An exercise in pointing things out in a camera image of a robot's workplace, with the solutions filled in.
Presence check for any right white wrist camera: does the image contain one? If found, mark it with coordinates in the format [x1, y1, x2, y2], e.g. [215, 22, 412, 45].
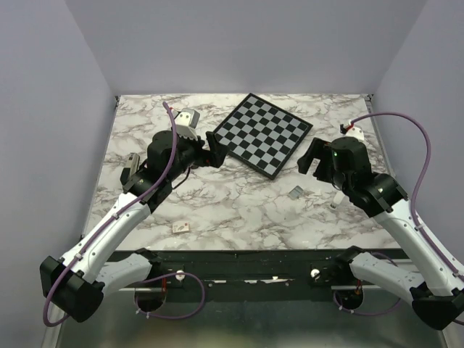
[339, 124, 365, 142]

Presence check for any grey black stapler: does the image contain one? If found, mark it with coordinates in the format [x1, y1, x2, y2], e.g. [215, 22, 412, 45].
[120, 152, 140, 193]

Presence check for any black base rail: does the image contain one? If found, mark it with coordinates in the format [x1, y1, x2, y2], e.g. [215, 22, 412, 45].
[108, 248, 410, 304]

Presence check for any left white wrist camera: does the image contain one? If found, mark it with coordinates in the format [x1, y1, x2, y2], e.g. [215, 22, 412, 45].
[175, 108, 200, 141]

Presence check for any large silver staple strip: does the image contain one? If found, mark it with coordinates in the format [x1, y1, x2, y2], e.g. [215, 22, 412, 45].
[289, 186, 304, 199]

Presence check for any white stapler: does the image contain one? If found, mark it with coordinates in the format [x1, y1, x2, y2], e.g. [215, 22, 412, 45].
[330, 191, 345, 209]

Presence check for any black white chessboard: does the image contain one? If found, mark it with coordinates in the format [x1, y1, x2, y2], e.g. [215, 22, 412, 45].
[214, 94, 312, 180]

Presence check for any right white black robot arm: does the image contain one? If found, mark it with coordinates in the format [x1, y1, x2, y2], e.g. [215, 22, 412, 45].
[297, 136, 463, 331]

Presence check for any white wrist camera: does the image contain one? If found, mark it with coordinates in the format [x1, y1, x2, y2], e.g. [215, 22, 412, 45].
[175, 108, 200, 141]
[339, 124, 365, 142]

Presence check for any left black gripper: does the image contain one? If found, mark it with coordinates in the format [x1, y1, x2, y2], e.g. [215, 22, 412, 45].
[167, 129, 231, 182]

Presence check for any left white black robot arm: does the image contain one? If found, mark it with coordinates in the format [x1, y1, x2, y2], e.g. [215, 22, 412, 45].
[39, 130, 228, 327]

